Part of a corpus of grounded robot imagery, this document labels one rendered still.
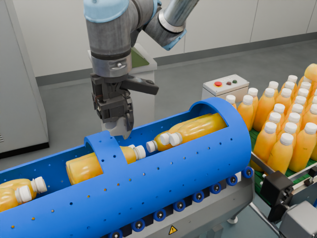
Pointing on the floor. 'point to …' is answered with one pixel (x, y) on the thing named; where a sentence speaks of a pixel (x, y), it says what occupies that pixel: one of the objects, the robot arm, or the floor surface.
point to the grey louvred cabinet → (18, 91)
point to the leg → (215, 232)
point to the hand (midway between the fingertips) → (127, 134)
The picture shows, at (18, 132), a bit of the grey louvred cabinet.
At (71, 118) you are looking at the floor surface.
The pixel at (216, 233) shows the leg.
